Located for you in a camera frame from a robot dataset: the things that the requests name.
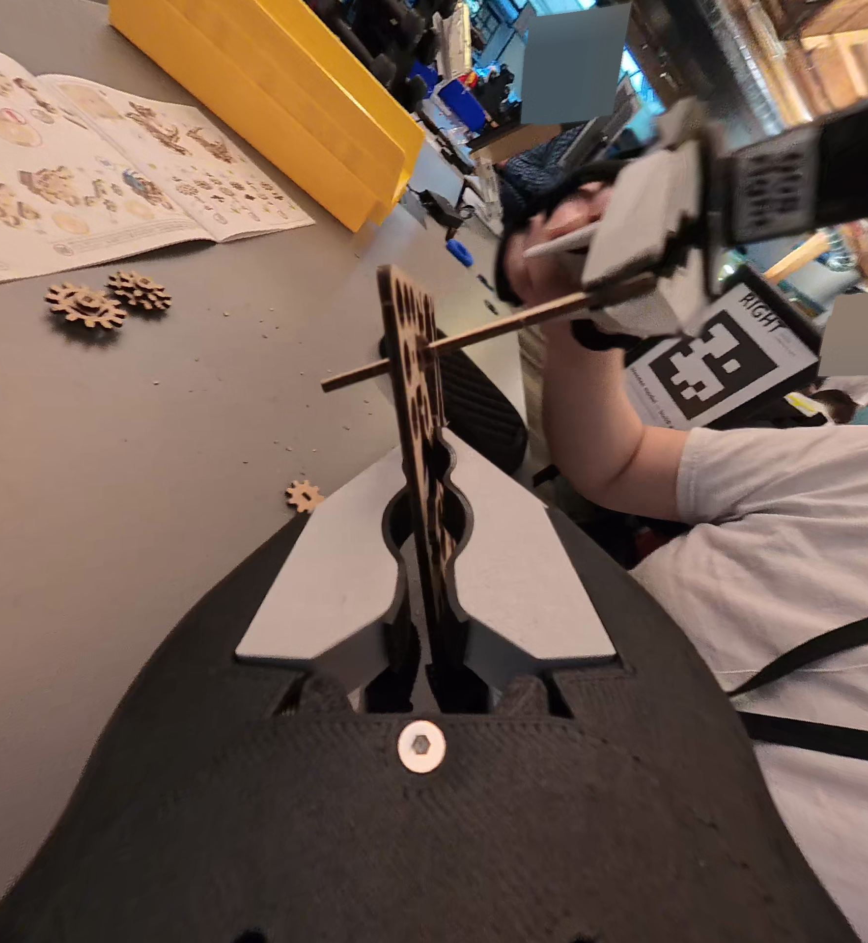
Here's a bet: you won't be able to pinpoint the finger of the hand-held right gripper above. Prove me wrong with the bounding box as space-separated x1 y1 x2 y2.
581 139 706 293
592 277 691 338

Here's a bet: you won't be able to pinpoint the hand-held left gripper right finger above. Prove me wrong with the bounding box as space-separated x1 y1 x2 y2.
445 433 619 714

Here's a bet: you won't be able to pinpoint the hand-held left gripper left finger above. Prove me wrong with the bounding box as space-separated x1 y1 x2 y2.
235 448 411 714

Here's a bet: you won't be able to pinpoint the thin wooden stick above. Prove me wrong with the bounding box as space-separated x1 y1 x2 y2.
321 291 597 391

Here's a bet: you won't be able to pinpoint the laser-cut wooden parts sheet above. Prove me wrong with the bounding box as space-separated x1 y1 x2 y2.
376 265 472 642

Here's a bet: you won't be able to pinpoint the person's right forearm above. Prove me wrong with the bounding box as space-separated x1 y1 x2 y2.
540 309 693 526

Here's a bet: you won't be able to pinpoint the person's right hand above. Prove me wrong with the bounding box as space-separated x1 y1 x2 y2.
500 180 615 329

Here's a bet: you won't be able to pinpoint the black framed marker sign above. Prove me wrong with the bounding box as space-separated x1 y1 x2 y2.
624 265 823 430

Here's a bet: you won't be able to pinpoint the black mesh wrist pad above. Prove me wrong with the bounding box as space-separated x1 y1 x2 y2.
378 335 529 476

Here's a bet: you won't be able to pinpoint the person's white t-shirt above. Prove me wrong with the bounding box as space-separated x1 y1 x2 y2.
629 423 868 943

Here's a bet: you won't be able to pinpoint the flat wooden gear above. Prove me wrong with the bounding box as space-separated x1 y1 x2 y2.
106 271 171 310

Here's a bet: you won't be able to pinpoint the thick wooden gear with hub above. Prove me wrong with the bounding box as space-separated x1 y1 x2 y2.
45 283 127 329

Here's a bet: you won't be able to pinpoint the yellow stacked storage bins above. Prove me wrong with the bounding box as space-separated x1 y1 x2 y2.
108 0 426 233

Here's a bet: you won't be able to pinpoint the open instruction booklet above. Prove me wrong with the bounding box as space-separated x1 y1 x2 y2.
0 43 315 284

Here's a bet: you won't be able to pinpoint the black shoulder strap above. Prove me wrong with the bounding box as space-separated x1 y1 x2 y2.
728 608 868 769

